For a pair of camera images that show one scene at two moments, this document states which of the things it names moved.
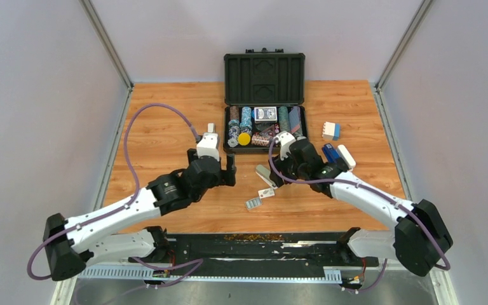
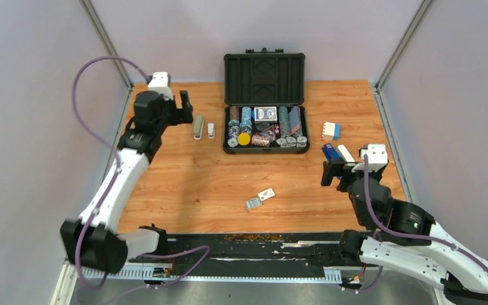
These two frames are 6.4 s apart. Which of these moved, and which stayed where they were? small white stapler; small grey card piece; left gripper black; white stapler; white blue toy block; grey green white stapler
Moved: left gripper black; grey green white stapler
Stayed: small white stapler; small grey card piece; white stapler; white blue toy block
